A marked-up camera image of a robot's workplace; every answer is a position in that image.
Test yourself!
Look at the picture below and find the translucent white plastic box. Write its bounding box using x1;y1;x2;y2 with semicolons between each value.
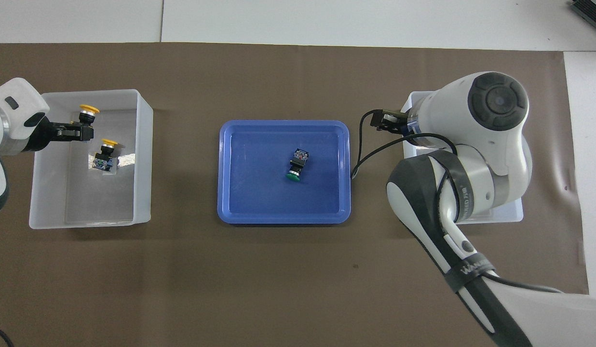
29;89;154;230
400;90;524;225

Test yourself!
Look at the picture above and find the blue plastic tray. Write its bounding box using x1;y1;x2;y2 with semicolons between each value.
217;120;352;225

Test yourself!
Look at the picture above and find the yellow push button switch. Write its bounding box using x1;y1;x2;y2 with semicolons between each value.
90;139;120;173
76;103;100;141

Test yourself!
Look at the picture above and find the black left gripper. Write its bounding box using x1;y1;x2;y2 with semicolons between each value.
21;116;94;153

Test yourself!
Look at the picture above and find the brown paper table mat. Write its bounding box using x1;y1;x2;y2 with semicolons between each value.
0;42;590;347

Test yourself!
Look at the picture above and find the dark finned metal device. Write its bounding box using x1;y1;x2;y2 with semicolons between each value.
570;0;596;30

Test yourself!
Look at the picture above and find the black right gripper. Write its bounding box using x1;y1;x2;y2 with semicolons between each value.
370;109;411;136

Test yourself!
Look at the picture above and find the green push button switch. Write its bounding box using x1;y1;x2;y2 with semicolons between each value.
285;148;311;183

